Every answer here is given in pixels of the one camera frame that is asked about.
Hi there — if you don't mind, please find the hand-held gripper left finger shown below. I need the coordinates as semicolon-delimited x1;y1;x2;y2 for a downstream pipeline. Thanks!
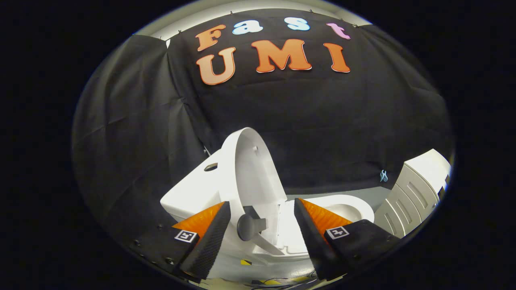
129;201;232;283

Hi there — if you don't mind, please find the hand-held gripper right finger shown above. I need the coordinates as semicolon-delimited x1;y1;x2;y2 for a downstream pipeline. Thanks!
294;198;402;282

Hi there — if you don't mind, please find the white toilet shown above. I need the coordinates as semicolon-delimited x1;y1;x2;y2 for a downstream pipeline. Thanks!
160;149;375;283

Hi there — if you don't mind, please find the yellow black floor tape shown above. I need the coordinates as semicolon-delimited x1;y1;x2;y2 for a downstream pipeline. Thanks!
240;259;313;287

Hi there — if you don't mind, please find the dark grey round knob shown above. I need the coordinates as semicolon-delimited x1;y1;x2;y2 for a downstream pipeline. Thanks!
237;206;268;242

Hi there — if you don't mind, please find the white panelled cabinet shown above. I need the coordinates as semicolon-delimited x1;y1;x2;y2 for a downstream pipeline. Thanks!
374;149;452;239

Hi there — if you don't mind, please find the black backdrop cloth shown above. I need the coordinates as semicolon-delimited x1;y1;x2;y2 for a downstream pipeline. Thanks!
73;8;454;258

